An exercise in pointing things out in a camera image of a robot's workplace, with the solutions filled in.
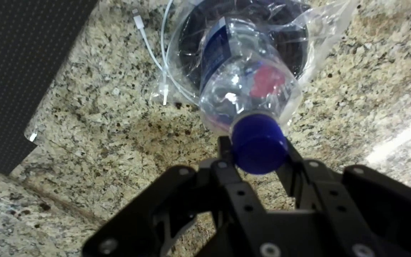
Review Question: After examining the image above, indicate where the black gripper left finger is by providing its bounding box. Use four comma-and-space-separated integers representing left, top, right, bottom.
82, 136, 293, 257

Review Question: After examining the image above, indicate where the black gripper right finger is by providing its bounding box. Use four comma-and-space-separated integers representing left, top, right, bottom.
276, 138, 411, 257

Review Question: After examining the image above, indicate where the blue cap water bottle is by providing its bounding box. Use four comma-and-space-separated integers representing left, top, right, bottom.
196, 16, 303, 176

